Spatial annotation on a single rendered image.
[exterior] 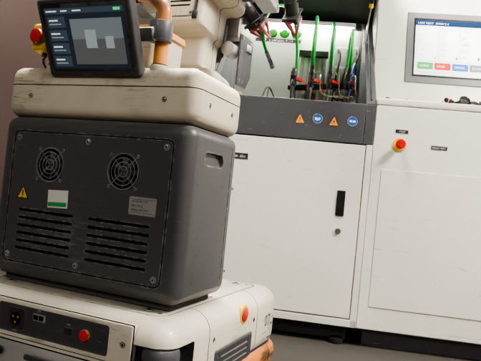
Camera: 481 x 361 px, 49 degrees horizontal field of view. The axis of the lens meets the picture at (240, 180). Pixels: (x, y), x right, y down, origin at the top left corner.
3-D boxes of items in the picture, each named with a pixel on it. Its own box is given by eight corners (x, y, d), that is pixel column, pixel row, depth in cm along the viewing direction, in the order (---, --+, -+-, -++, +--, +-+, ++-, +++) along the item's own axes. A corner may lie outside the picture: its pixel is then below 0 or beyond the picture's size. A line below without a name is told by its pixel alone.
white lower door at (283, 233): (187, 298, 213) (204, 131, 214) (188, 297, 215) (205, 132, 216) (348, 319, 204) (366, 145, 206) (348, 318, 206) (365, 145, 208)
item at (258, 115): (208, 130, 214) (212, 92, 215) (210, 132, 219) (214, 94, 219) (362, 144, 206) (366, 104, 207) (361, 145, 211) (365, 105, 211)
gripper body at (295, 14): (303, 11, 217) (301, -6, 212) (297, 23, 210) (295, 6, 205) (288, 12, 219) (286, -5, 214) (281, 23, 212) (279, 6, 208)
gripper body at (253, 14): (252, 23, 229) (243, 9, 226) (268, 14, 221) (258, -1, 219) (245, 31, 225) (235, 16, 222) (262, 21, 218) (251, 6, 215)
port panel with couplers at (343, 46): (329, 99, 259) (335, 38, 260) (328, 101, 262) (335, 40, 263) (356, 102, 257) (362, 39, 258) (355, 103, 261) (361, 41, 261)
